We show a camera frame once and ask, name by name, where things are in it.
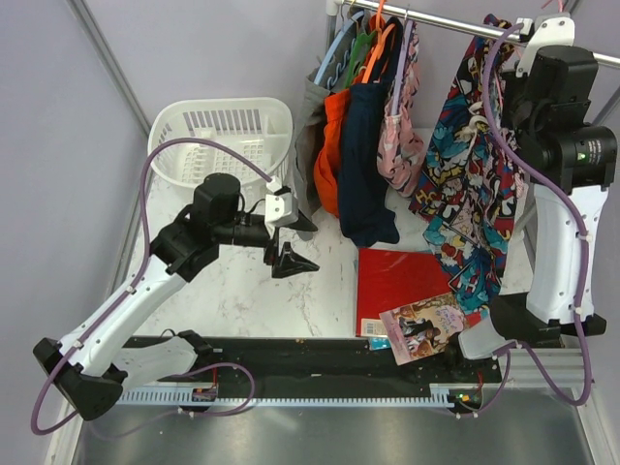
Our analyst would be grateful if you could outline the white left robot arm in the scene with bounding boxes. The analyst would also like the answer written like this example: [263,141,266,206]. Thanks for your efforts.
[33,173,319,420]

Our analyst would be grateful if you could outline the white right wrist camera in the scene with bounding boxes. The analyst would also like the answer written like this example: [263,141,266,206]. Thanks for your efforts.
[515,13,575,78]

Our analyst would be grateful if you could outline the grey shorts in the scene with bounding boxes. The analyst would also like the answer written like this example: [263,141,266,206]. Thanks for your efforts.
[289,33,353,218]

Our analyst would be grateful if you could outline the comic print shorts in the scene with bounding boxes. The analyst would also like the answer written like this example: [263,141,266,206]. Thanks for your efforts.
[410,37,524,325]

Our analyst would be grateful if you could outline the orange hanger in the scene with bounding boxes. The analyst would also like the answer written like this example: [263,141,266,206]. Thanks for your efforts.
[353,0,394,83]

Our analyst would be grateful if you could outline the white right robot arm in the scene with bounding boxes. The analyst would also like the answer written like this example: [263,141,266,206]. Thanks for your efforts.
[443,45,618,382]

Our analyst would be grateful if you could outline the pink shark print shorts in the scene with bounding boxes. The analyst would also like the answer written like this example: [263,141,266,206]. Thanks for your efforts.
[377,29,424,198]

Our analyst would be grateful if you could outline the navy blue shorts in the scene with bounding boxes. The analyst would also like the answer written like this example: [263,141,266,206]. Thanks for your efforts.
[338,17,404,248]

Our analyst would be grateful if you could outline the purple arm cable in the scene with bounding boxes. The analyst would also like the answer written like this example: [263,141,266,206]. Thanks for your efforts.
[481,21,595,420]
[30,137,282,437]

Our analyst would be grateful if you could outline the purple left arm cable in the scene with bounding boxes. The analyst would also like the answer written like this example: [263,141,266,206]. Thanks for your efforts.
[30,137,282,437]

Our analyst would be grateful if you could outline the lilac hanger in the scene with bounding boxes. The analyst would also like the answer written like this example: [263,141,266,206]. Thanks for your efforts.
[388,19,416,116]

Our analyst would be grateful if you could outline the orange shorts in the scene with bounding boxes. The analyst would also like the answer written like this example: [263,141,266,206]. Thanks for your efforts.
[313,89,351,218]

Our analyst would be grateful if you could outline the Taming of Shrew book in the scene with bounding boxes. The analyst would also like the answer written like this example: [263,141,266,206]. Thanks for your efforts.
[380,293,469,366]

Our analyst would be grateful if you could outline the red plastic folder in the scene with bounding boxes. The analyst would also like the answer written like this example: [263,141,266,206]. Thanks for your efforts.
[356,248,456,336]

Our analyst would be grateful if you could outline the green hanger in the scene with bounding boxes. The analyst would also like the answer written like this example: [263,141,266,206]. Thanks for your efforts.
[344,31,377,88]

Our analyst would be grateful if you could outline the metal clothes rail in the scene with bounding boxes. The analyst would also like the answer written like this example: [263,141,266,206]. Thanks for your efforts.
[325,0,620,70]

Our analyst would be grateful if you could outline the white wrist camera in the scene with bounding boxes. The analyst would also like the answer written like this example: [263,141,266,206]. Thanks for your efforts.
[515,13,575,78]
[264,188,298,228]

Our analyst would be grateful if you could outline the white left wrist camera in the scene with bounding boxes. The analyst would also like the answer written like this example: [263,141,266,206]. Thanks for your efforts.
[264,188,298,228]

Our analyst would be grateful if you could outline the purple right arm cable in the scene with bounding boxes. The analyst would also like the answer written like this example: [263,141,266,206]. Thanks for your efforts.
[481,21,595,420]

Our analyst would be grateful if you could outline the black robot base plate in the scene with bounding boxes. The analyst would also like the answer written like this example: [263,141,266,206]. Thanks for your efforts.
[191,338,502,397]

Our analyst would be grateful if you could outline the light blue cable duct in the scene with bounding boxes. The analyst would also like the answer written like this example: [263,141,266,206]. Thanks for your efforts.
[117,384,481,409]

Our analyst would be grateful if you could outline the light blue hanger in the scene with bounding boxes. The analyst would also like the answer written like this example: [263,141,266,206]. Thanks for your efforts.
[313,11,365,91]

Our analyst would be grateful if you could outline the white laundry basket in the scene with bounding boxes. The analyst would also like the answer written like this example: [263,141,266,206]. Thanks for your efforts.
[146,96,295,204]

